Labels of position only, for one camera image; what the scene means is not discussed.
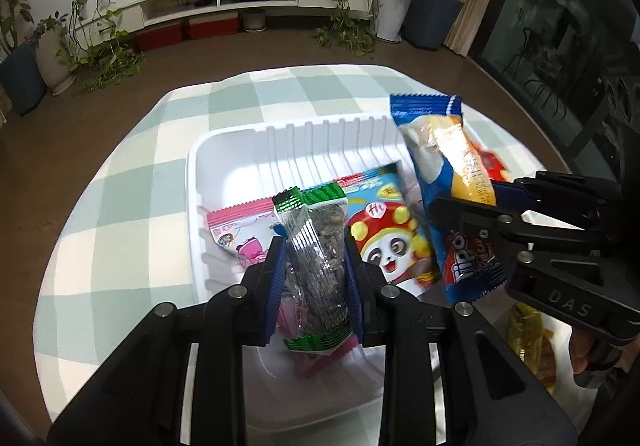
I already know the large red Mylikes bag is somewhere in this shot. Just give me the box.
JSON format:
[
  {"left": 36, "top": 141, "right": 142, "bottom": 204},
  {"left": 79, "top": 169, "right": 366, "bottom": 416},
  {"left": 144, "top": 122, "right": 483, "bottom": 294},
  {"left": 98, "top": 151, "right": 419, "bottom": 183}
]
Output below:
[{"left": 473, "top": 143, "right": 513, "bottom": 183}]

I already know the clear sunflower seed bag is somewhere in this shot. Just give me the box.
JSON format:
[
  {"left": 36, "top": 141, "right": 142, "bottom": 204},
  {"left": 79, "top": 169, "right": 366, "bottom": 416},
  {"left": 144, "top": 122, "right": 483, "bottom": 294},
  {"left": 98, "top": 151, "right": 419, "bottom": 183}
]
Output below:
[{"left": 272, "top": 181, "right": 352, "bottom": 354}]

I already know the pink cartoon snack packet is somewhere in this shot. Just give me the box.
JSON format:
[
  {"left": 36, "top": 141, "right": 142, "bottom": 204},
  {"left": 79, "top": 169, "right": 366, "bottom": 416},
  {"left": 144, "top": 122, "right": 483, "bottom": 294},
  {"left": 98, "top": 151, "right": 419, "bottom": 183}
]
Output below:
[{"left": 206, "top": 198, "right": 357, "bottom": 379}]

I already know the blue yellow snack bag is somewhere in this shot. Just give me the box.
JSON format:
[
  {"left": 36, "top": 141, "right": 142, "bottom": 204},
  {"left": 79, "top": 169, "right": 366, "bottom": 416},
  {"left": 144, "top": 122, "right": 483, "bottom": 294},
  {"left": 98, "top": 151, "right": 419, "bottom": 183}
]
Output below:
[{"left": 390, "top": 94, "right": 506, "bottom": 304}]

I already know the blue panda snack bag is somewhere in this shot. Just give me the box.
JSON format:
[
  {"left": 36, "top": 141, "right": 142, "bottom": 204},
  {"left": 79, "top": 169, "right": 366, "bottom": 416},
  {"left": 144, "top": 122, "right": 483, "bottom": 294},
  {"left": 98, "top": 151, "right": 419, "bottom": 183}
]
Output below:
[{"left": 337, "top": 163, "right": 437, "bottom": 296}]

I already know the gold snack bar wrapper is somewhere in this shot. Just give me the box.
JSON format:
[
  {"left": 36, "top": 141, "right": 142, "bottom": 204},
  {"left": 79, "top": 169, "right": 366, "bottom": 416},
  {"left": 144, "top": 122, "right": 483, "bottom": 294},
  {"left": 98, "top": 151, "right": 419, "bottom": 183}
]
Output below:
[{"left": 508, "top": 302, "right": 544, "bottom": 371}]

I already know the small orange snack packet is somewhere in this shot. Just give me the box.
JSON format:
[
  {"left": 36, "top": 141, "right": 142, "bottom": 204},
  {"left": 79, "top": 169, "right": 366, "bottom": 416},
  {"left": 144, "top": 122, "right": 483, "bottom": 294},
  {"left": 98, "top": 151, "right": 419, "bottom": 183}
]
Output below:
[{"left": 530, "top": 329, "right": 558, "bottom": 394}]

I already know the person's right hand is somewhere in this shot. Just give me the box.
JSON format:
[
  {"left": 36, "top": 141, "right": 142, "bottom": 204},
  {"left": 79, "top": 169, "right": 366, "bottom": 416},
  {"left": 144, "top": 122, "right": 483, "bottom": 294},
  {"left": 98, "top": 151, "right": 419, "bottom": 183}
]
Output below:
[{"left": 568, "top": 328, "right": 623, "bottom": 388}]

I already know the white plastic tray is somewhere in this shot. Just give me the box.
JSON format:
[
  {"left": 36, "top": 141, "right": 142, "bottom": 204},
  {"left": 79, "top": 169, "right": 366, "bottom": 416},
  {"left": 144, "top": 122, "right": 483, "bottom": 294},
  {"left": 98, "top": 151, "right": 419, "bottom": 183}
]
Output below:
[{"left": 186, "top": 115, "right": 414, "bottom": 432}]

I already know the green white checkered tablecloth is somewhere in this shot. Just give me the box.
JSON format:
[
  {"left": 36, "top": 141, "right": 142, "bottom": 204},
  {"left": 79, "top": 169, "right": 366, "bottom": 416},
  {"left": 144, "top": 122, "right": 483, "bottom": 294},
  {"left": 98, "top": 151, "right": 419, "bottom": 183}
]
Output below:
[{"left": 32, "top": 62, "right": 591, "bottom": 446}]

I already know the glass sliding door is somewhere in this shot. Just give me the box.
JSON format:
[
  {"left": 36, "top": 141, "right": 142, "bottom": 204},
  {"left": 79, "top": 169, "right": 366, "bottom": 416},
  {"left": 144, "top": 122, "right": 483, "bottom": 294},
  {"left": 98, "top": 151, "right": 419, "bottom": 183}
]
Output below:
[{"left": 471, "top": 0, "right": 639, "bottom": 180}]

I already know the small white pot under console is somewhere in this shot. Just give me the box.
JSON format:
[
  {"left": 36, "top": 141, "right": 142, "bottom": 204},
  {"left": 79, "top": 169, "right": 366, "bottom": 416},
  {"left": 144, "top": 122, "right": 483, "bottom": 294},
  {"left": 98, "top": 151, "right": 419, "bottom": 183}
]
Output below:
[{"left": 242, "top": 8, "right": 266, "bottom": 33}]

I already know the right red storage box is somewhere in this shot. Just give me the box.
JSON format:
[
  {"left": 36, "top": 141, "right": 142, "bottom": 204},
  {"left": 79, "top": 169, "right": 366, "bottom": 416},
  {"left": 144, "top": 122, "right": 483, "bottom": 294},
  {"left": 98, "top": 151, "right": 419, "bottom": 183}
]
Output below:
[{"left": 188, "top": 11, "right": 240, "bottom": 39}]

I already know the red storage box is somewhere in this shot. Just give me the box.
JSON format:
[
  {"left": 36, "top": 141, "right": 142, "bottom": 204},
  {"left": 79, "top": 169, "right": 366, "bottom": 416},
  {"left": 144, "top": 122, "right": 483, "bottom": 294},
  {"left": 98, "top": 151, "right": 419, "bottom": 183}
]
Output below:
[
  {"left": 188, "top": 11, "right": 240, "bottom": 39},
  {"left": 134, "top": 21, "right": 183, "bottom": 51}
]

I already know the trailing plant on console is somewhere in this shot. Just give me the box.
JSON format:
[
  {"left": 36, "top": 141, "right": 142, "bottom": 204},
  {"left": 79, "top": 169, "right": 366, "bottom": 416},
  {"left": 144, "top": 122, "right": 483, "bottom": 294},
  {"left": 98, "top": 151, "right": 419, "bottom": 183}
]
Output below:
[{"left": 314, "top": 0, "right": 376, "bottom": 56}]

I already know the left red storage box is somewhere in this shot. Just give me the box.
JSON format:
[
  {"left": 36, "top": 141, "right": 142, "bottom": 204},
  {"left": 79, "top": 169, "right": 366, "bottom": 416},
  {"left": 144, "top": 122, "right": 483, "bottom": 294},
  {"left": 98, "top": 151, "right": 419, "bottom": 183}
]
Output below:
[{"left": 134, "top": 21, "right": 183, "bottom": 51}]

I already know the trailing vine plant left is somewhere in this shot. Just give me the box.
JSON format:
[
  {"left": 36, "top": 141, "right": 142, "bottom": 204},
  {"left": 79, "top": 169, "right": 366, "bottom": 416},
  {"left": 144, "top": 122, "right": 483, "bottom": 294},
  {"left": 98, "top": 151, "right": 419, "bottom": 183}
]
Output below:
[{"left": 61, "top": 0, "right": 143, "bottom": 94}]

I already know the plant in white pot left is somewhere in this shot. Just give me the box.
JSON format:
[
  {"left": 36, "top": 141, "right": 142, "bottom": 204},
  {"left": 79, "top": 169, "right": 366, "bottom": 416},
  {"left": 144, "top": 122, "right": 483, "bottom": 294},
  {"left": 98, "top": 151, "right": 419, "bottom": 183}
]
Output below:
[{"left": 32, "top": 11, "right": 75, "bottom": 97}]

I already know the tall plant dark pot left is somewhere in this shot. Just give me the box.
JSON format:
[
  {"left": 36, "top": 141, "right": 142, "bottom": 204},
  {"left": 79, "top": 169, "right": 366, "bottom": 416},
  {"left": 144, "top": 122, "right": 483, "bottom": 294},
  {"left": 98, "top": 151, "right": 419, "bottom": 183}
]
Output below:
[{"left": 1, "top": 0, "right": 47, "bottom": 117}]

